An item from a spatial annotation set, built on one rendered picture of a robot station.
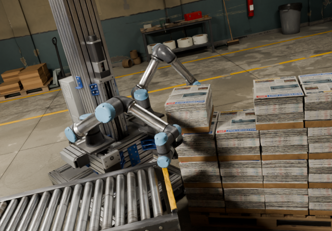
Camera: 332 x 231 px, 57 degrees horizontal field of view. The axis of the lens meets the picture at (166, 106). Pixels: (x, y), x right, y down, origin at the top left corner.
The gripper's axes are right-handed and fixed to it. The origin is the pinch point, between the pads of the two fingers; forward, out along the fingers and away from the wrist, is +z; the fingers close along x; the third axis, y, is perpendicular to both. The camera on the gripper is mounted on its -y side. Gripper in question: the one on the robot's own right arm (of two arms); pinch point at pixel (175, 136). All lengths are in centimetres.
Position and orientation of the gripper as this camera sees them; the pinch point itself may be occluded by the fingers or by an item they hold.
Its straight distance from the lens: 207.2
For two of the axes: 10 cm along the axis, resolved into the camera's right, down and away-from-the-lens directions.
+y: -1.8, -9.1, -3.6
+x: -9.6, 0.9, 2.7
